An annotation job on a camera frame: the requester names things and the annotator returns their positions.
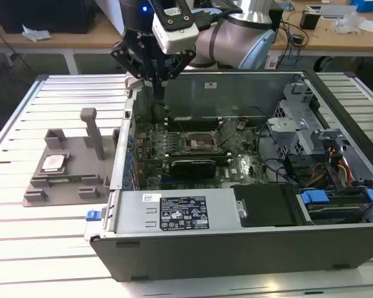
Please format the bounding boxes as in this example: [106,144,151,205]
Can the small black box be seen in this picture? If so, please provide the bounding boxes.
[299,10,321,30]

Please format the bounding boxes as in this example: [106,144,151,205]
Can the crumpled white paper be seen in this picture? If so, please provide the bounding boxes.
[21,24,53,43]

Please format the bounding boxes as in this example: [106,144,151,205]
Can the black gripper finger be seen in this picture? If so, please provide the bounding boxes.
[110,39,158,101]
[157,48,197,101]

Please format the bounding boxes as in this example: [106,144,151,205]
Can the green motherboard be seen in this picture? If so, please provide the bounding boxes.
[133,119,267,190]

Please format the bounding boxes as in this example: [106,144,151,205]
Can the CPU with silver top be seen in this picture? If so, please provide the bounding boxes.
[40,153,71,173]

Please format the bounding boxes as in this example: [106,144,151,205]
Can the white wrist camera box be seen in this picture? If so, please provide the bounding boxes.
[151,0,201,55]

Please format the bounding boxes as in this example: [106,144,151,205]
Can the wooden desk white frame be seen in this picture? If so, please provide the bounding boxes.
[271,7,373,58]
[0,12,127,75]

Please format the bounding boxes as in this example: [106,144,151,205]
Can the grey flat box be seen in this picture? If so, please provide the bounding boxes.
[321,4,357,19]

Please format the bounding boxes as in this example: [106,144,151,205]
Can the black power supply label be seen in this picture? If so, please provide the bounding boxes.
[160,195,209,231]

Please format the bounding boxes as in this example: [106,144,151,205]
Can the blue cardboard box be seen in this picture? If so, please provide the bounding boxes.
[349,0,373,13]

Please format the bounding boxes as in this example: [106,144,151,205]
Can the clear plastic bags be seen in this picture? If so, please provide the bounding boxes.
[335,14,367,34]

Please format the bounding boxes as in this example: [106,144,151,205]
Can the hard disk in blue carrier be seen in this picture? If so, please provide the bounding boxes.
[299,188,373,225]

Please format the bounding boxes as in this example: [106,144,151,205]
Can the metal drive cage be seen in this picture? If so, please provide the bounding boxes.
[266,82,354,162]

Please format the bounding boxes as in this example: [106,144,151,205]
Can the black camera cable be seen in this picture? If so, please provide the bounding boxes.
[191,7,245,32]

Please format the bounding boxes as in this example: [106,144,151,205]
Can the white plastic machine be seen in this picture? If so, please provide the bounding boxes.
[94,0,125,37]

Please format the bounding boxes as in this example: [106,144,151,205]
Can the black plastic shroud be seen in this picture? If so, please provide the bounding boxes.
[232,184,299,227]

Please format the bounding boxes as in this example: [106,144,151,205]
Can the green RAM stick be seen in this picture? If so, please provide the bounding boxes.
[48,177,81,184]

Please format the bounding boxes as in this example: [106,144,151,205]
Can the grey case latch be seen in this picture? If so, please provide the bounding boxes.
[124,76,145,91]

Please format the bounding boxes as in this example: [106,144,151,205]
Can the open black PC case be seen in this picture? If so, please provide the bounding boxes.
[83,68,373,282]

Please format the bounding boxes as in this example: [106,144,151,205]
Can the black graphics card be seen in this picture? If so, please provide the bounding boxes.
[170,158,217,179]

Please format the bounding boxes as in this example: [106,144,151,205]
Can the large black equipment case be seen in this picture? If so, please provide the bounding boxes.
[0,0,96,34]

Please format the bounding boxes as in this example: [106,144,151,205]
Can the grey parts rack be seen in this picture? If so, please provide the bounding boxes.
[22,107,122,208]

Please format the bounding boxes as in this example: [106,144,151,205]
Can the metal socket cover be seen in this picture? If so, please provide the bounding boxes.
[218,119,237,145]

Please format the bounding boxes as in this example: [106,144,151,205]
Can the silver power supply unit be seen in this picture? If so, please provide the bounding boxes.
[113,188,246,234]

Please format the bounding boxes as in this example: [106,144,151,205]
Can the yellow red wire bundle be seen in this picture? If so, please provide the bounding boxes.
[327,144,354,189]

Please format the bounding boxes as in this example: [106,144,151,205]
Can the CPU socket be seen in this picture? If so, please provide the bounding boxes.
[180,129,221,152]

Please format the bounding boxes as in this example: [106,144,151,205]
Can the black upright box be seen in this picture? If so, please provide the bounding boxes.
[271,8,284,31]

